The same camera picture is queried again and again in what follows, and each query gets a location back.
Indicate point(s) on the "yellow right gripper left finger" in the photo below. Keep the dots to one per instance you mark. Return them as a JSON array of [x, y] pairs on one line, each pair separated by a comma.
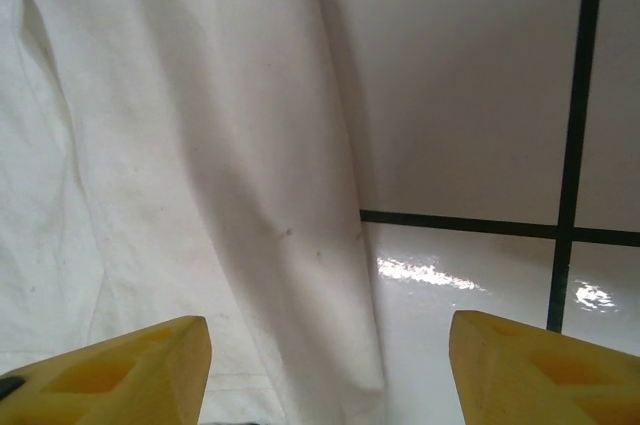
[[125, 380]]

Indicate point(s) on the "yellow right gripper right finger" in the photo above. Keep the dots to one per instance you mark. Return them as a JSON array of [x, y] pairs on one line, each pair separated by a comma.
[[540, 380]]

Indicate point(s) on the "large white t-shirt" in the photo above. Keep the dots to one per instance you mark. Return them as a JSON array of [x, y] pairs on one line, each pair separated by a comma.
[[150, 145]]

